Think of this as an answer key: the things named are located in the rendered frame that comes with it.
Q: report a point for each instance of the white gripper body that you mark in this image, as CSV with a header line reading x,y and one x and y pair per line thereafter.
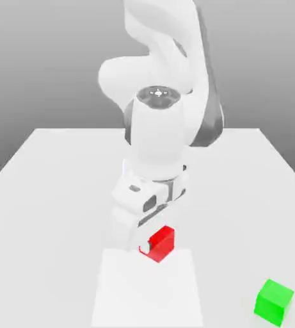
x,y
126,228

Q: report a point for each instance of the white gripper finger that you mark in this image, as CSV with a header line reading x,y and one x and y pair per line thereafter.
x,y
144,247

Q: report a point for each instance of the small red cube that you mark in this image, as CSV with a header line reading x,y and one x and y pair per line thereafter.
x,y
163,246

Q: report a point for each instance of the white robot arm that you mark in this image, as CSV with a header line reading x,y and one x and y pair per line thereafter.
x,y
157,133

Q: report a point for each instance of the small green cube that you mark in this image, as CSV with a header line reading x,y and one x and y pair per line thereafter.
x,y
274,303

